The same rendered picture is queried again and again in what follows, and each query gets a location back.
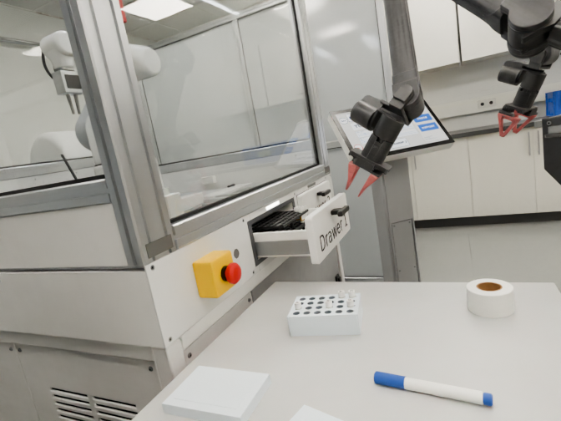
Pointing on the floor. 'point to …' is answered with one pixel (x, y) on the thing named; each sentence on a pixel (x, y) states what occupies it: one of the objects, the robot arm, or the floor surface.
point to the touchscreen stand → (396, 224)
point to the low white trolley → (395, 355)
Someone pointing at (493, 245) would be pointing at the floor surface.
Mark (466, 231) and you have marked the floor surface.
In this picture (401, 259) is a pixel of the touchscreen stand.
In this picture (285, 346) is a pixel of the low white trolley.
